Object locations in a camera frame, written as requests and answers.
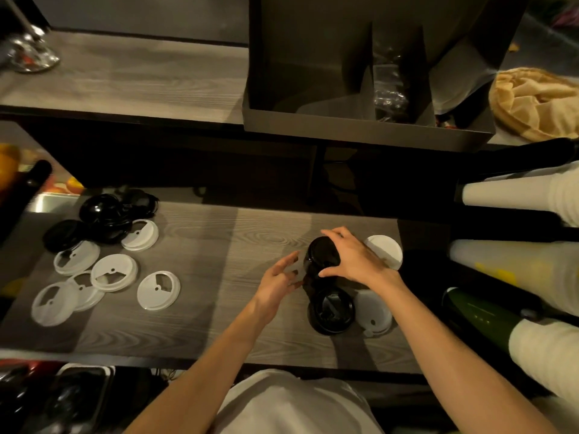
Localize translucent yellow print cup stack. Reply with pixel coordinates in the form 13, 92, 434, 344
448, 239, 579, 317

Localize grey foil pouch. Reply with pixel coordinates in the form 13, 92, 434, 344
429, 40, 498, 116

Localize black cup lid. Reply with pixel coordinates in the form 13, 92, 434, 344
303, 236, 343, 281
307, 286, 356, 336

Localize clear plastic lids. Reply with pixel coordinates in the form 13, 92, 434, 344
354, 291, 393, 338

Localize clear plastic bag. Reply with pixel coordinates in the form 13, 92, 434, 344
373, 49, 410, 124

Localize white shirt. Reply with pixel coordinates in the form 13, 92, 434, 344
212, 369, 385, 434

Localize green sleeved white cup stack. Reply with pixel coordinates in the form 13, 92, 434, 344
442, 288, 579, 403

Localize person's left hand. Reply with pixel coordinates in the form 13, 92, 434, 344
250, 250, 304, 326

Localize person's right hand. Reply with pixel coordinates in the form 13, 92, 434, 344
318, 226, 405, 297

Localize white paper cup stack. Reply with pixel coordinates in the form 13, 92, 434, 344
454, 161, 579, 227

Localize chrome flag stand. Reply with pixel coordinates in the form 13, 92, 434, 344
0, 0, 60, 74

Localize pile of mixed cup lids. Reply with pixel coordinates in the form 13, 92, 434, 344
30, 189, 182, 329

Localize stack of white lids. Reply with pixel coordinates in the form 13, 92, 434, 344
364, 234, 403, 271

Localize colourful background goods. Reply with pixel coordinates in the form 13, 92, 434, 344
542, 0, 579, 30

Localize tan crumpled paper bundle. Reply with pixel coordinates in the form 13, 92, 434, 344
488, 67, 579, 143

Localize person's right forearm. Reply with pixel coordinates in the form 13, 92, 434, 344
384, 277, 560, 434

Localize dark metal organizer box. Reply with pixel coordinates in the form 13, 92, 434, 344
242, 0, 530, 153

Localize person's left forearm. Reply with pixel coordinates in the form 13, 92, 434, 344
124, 309, 268, 434

